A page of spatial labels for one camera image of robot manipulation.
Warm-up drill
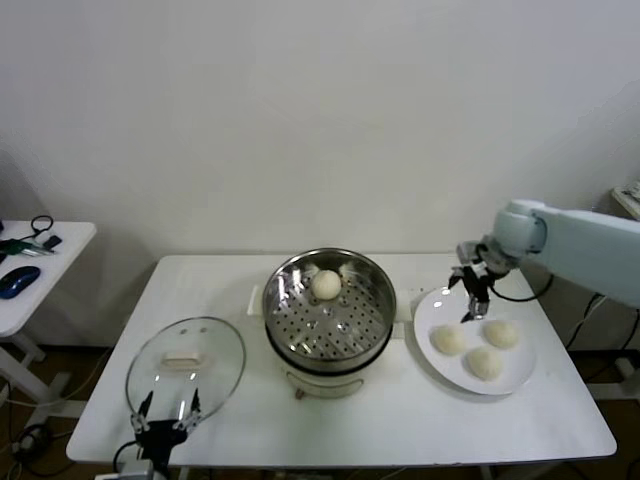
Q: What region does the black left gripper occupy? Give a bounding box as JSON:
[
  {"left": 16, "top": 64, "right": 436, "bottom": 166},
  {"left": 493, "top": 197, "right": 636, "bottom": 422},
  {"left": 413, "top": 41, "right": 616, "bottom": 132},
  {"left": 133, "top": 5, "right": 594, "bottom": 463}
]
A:
[{"left": 129, "top": 389, "right": 203, "bottom": 470}]

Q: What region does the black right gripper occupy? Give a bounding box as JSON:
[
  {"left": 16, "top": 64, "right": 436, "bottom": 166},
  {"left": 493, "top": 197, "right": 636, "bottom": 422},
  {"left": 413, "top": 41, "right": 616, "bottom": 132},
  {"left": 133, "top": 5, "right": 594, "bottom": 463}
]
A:
[{"left": 448, "top": 263, "right": 497, "bottom": 325}]

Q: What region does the white steamed baozi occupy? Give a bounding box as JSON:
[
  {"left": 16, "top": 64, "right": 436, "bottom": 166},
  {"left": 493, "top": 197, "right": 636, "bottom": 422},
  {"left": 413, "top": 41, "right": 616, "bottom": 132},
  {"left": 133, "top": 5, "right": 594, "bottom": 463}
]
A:
[
  {"left": 465, "top": 348, "right": 504, "bottom": 382},
  {"left": 311, "top": 268, "right": 343, "bottom": 301},
  {"left": 431, "top": 323, "right": 468, "bottom": 357},
  {"left": 482, "top": 319, "right": 519, "bottom": 350}
]

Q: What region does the round glass lid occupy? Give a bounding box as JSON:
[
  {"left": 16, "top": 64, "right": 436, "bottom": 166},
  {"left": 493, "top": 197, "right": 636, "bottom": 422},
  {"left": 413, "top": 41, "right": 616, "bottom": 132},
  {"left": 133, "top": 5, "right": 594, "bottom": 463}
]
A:
[{"left": 124, "top": 316, "right": 247, "bottom": 426}]

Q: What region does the perforated steel steamer basket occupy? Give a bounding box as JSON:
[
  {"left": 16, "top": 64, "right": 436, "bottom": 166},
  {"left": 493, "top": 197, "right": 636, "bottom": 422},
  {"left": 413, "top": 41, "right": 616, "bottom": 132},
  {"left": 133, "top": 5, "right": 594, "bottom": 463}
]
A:
[{"left": 248, "top": 247, "right": 412, "bottom": 372}]

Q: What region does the white round plate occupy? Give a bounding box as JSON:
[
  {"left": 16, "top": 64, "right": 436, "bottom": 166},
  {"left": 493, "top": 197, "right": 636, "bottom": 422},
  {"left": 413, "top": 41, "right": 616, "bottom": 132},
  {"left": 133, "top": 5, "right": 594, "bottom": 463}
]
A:
[{"left": 412, "top": 285, "right": 537, "bottom": 396}]

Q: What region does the white electric cooker base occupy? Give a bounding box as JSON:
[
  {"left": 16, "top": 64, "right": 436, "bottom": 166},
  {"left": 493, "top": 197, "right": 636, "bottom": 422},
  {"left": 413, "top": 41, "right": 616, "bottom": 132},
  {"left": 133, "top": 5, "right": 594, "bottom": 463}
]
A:
[{"left": 264, "top": 319, "right": 407, "bottom": 401}]

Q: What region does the white shelf table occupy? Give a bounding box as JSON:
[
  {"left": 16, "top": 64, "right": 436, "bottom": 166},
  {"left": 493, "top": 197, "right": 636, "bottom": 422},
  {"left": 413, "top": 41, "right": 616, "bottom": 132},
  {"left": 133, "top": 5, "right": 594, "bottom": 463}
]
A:
[{"left": 610, "top": 185, "right": 640, "bottom": 221}]

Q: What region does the white side table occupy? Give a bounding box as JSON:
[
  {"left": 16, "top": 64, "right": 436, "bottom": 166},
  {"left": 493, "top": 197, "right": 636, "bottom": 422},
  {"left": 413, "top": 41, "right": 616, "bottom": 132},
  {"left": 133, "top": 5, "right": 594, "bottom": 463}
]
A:
[{"left": 0, "top": 221, "right": 99, "bottom": 416}]

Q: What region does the blue computer mouse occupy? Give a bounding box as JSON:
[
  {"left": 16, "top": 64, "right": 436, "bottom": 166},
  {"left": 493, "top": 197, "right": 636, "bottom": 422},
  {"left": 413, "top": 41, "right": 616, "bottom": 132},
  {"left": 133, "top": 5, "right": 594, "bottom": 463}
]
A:
[{"left": 0, "top": 265, "right": 43, "bottom": 301}]

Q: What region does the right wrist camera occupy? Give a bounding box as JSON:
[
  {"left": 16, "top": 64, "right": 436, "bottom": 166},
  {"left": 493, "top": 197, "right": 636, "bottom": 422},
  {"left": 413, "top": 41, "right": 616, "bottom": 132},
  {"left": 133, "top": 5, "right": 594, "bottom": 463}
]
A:
[{"left": 457, "top": 241, "right": 485, "bottom": 265}]

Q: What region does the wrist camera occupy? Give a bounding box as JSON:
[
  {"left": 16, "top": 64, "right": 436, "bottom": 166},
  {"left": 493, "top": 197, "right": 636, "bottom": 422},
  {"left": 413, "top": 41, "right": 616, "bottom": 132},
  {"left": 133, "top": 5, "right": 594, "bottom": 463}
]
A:
[
  {"left": 117, "top": 459, "right": 154, "bottom": 480},
  {"left": 457, "top": 241, "right": 485, "bottom": 265}
]

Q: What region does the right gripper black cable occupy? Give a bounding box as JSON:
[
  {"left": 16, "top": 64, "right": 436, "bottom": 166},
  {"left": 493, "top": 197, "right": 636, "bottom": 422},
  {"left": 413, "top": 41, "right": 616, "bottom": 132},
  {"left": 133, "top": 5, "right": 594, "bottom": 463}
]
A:
[{"left": 487, "top": 272, "right": 555, "bottom": 303}]

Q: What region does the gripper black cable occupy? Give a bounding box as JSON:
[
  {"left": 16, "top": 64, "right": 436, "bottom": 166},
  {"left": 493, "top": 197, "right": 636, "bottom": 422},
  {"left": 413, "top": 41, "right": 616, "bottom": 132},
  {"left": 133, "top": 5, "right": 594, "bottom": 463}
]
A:
[
  {"left": 487, "top": 272, "right": 555, "bottom": 303},
  {"left": 112, "top": 439, "right": 139, "bottom": 474}
]

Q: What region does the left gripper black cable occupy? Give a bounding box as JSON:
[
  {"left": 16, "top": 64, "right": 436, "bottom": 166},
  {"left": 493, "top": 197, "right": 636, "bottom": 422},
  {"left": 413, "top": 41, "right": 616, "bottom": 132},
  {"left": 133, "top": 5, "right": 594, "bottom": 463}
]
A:
[{"left": 112, "top": 439, "right": 139, "bottom": 474}]

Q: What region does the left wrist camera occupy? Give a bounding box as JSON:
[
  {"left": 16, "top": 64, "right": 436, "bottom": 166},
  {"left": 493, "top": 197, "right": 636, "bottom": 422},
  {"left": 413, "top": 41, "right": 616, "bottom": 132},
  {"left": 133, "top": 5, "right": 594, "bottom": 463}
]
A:
[{"left": 117, "top": 459, "right": 154, "bottom": 480}]

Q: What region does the white floor cable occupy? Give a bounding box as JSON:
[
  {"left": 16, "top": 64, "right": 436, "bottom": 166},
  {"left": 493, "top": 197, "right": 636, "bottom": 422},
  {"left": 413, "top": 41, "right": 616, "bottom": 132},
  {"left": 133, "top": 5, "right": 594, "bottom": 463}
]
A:
[{"left": 0, "top": 347, "right": 114, "bottom": 409}]

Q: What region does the black floor cable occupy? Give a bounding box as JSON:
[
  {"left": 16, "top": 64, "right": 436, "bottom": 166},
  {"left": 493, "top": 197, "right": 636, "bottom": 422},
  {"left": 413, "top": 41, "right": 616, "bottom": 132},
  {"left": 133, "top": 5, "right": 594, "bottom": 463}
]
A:
[{"left": 0, "top": 422, "right": 71, "bottom": 479}]

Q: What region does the thin black cable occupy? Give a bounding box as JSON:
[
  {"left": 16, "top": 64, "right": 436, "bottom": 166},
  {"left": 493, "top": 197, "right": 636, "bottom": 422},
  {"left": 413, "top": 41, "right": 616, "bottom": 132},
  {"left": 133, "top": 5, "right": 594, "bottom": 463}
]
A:
[{"left": 589, "top": 294, "right": 640, "bottom": 364}]

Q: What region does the green handled tool set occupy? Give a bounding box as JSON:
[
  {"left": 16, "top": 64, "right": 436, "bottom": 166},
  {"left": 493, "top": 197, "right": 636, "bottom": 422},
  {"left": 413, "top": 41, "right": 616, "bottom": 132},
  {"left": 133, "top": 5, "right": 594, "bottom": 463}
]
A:
[{"left": 0, "top": 238, "right": 56, "bottom": 257}]

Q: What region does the black loop cord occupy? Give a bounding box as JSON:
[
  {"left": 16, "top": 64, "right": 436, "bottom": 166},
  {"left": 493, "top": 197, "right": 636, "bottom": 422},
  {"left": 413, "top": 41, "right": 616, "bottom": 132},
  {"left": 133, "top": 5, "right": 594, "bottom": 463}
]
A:
[{"left": 19, "top": 215, "right": 56, "bottom": 241}]

